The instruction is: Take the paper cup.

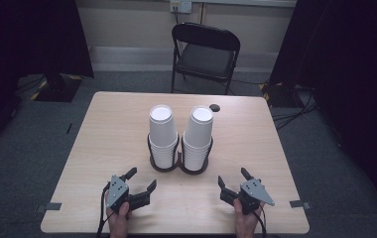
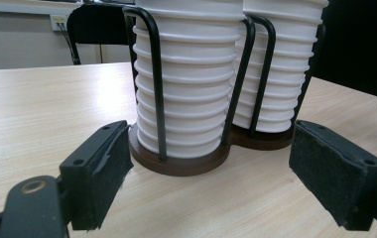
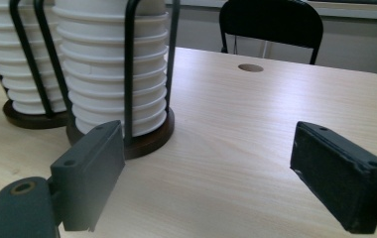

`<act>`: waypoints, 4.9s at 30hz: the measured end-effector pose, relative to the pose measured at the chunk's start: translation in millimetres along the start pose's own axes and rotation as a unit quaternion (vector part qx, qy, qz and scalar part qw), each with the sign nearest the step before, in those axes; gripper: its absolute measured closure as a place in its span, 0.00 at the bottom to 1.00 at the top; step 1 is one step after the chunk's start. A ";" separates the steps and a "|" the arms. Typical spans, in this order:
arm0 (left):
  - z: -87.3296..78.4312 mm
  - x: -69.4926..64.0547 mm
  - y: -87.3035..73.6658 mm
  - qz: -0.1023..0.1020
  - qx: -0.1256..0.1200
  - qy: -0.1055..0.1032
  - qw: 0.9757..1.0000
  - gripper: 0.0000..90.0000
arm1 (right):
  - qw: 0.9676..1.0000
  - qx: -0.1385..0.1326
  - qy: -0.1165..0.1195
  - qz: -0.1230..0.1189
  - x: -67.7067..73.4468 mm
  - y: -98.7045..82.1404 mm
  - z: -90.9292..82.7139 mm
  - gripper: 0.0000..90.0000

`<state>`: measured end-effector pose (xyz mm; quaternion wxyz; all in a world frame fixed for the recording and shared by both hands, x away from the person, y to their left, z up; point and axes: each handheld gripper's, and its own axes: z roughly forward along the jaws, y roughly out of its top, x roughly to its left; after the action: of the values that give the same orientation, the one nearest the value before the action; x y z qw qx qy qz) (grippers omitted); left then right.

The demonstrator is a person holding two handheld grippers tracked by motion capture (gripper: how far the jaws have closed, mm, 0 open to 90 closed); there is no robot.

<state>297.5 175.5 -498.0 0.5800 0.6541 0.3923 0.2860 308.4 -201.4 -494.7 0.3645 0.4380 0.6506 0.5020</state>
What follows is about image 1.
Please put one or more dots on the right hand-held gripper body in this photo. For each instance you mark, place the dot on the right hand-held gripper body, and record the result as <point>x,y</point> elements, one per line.
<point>252,195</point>

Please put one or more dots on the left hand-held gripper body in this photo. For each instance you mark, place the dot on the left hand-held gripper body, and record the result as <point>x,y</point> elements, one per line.
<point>117,193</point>

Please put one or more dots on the black double cup holder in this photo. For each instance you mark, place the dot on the black double cup holder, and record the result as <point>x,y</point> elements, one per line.
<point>177,167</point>

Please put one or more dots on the stack of white paper cups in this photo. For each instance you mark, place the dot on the stack of white paper cups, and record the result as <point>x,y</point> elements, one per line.
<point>198,135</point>
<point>161,132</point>

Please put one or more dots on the person's left hand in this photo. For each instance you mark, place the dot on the person's left hand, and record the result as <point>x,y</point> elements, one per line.
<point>118,221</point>

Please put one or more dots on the person's right hand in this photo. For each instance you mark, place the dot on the person's right hand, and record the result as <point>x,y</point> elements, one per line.
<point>245,223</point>

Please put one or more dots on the grey floor tape strip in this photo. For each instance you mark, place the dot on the grey floor tape strip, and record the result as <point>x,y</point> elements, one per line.
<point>300,204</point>
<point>49,207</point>

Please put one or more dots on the black round table grommet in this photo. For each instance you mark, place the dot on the black round table grommet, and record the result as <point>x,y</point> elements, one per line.
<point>214,107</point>

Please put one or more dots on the black stand base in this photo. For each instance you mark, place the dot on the black stand base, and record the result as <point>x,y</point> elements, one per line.
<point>57,87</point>
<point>280,95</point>

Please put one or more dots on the black folding chair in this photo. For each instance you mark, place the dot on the black folding chair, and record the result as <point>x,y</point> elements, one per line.
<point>206,59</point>

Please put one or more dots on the dark curtain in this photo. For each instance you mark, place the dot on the dark curtain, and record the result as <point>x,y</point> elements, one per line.
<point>348,66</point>
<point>27,49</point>

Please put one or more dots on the white wall socket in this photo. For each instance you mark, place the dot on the white wall socket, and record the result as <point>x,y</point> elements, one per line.
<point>180,6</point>

